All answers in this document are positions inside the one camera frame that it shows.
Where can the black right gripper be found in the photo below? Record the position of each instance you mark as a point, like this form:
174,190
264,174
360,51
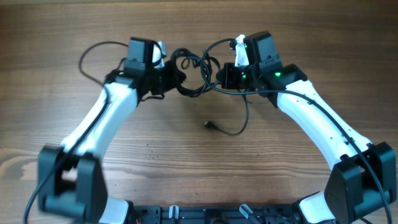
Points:
227,75

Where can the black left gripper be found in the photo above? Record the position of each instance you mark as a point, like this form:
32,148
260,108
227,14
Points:
176,78

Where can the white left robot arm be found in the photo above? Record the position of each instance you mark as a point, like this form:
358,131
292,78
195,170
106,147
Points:
70,177

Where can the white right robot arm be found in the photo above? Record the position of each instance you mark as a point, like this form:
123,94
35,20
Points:
363,174

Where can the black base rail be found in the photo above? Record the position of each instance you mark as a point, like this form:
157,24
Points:
278,214

